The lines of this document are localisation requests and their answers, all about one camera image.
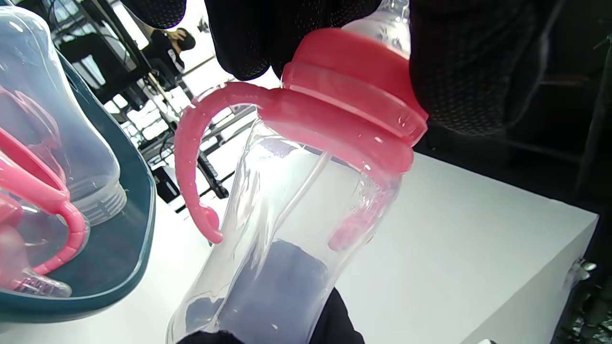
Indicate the person's right hand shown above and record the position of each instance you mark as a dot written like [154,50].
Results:
[339,325]

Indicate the person's left hand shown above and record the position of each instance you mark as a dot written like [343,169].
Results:
[468,62]

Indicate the teal plastic basin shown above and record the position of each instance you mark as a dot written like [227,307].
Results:
[129,248]

